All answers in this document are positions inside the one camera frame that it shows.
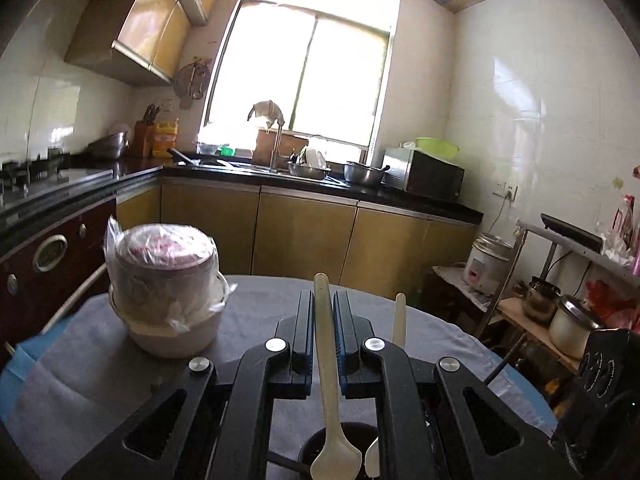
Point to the steel faucet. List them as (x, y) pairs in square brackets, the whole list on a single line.
[(273, 155)]

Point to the steel pot with lid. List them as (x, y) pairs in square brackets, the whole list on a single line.
[(572, 330)]

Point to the grey rag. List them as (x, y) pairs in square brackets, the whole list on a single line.
[(267, 110)]

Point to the wooden knife block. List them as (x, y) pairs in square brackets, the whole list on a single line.
[(142, 137)]

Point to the steel basin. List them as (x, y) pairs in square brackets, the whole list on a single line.
[(362, 175)]

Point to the black kitchen countertop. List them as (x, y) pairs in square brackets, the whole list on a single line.
[(425, 205)]

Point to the red plastic bag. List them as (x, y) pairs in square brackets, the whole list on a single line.
[(615, 302)]

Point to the yellow wall cabinet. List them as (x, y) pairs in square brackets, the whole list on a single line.
[(145, 30)]

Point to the kitchen window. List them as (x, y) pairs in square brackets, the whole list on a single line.
[(300, 60)]

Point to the yellow base cabinets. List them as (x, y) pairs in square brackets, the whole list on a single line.
[(300, 240)]

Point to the green plastic basin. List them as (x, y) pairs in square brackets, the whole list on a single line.
[(437, 147)]

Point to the small green container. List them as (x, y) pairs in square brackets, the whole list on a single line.
[(227, 151)]

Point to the black flat cooker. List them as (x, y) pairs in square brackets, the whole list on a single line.
[(570, 230)]

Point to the black utensil holder cup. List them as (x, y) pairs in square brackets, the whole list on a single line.
[(356, 435)]

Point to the black pan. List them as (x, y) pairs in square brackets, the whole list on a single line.
[(180, 155)]

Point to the white ceramic bowl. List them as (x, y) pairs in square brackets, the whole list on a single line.
[(170, 342)]

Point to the blue table cover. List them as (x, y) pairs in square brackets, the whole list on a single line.
[(520, 400)]

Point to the yellow oil bottle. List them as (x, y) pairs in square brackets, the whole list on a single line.
[(165, 137)]

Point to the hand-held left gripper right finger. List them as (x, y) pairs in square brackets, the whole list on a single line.
[(345, 335)]

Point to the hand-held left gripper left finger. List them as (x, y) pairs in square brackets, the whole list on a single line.
[(307, 332)]

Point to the wooden cutting board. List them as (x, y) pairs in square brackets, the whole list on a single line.
[(290, 145)]

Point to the plastic-wrapped bowl stack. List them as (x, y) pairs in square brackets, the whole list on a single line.
[(160, 270)]

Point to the low wooden table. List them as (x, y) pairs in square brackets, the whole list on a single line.
[(515, 310)]

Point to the grey metal rack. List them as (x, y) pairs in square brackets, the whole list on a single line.
[(530, 227)]

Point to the cream plastic spoon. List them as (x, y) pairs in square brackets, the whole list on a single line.
[(399, 320), (327, 385)]

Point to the white curved tube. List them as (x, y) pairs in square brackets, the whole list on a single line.
[(75, 295)]

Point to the steel dish rack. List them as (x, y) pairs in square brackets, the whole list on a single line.
[(307, 170)]

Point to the black gas stove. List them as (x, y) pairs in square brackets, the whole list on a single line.
[(50, 175)]

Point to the white wall socket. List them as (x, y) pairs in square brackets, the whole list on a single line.
[(510, 192)]

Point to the round hanging rack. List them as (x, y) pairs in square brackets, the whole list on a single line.
[(192, 80)]

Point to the white rice cooker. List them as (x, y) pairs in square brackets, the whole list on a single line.
[(485, 265)]

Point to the silver microwave oven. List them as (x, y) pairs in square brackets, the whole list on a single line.
[(430, 175)]

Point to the dark red built-in cabinet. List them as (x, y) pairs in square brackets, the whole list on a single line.
[(65, 260)]

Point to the small steel pot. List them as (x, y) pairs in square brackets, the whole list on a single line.
[(540, 302)]

